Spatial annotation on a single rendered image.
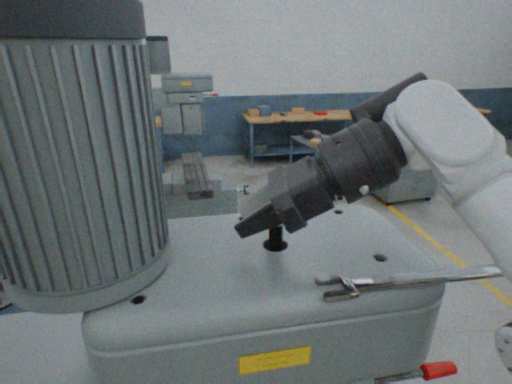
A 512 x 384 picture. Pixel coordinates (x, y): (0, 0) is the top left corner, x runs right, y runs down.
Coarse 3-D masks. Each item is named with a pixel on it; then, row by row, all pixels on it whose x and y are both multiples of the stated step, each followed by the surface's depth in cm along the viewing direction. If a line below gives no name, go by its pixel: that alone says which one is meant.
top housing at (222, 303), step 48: (192, 240) 53; (240, 240) 53; (288, 240) 53; (336, 240) 53; (384, 240) 53; (144, 288) 42; (192, 288) 42; (240, 288) 42; (288, 288) 42; (336, 288) 42; (432, 288) 44; (96, 336) 37; (144, 336) 38; (192, 336) 39; (240, 336) 40; (288, 336) 41; (336, 336) 43; (384, 336) 44; (432, 336) 48
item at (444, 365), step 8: (424, 368) 53; (432, 368) 53; (440, 368) 53; (448, 368) 53; (456, 368) 54; (392, 376) 52; (400, 376) 52; (408, 376) 53; (416, 376) 53; (424, 376) 53; (432, 376) 53; (440, 376) 53
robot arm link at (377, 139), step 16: (416, 80) 43; (384, 96) 44; (352, 112) 45; (368, 112) 44; (384, 112) 42; (352, 128) 42; (368, 128) 40; (384, 128) 41; (368, 144) 40; (384, 144) 39; (400, 144) 40; (368, 160) 40; (384, 160) 39; (400, 160) 41; (416, 160) 42; (384, 176) 40
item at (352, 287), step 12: (492, 264) 46; (324, 276) 43; (336, 276) 43; (384, 276) 43; (396, 276) 43; (408, 276) 43; (420, 276) 43; (432, 276) 43; (444, 276) 43; (456, 276) 43; (468, 276) 44; (480, 276) 44; (492, 276) 44; (504, 276) 44; (348, 288) 41; (360, 288) 41; (372, 288) 42; (384, 288) 42; (336, 300) 40
